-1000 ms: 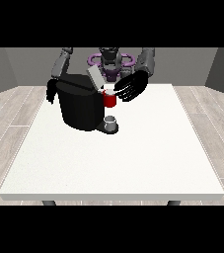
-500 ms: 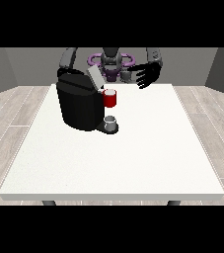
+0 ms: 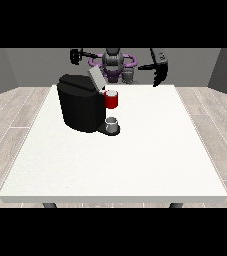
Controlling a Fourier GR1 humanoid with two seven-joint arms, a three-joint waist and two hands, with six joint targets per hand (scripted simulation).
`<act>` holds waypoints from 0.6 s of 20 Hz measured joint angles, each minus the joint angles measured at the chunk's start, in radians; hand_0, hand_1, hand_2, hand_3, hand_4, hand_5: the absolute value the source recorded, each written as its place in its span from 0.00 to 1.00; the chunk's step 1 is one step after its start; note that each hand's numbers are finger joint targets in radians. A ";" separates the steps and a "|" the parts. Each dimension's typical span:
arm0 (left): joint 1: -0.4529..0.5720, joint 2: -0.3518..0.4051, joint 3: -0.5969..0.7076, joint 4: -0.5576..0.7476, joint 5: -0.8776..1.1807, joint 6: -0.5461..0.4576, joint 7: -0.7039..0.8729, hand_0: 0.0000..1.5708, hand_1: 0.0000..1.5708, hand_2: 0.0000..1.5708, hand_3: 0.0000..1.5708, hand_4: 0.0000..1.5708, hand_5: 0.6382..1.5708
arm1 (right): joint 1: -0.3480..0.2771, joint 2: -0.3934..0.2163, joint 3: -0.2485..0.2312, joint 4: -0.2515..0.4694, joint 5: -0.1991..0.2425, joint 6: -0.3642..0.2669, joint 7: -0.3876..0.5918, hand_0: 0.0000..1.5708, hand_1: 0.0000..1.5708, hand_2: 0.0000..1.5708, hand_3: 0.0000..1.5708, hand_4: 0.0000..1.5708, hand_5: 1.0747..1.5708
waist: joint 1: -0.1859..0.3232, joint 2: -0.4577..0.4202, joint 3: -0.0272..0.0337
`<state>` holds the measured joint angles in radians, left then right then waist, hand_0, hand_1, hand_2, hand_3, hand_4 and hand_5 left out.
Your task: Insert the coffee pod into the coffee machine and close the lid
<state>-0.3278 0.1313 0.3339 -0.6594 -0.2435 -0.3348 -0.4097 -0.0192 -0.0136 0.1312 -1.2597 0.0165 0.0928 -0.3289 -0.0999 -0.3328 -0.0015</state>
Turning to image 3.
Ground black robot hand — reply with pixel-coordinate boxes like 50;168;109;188
137;61;170;88
69;48;85;66

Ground red pod holder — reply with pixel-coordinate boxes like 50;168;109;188
103;89;120;110

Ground small grey cup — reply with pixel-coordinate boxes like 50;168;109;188
104;116;120;133

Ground small grey coffee pod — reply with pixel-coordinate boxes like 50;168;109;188
121;69;135;84

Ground grey robot trunk purple rings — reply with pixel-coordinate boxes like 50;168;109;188
88;48;139;84

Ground pale grey machine lid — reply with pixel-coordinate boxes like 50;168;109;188
87;65;107;91

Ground black coffee machine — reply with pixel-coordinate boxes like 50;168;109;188
56;73;121;136

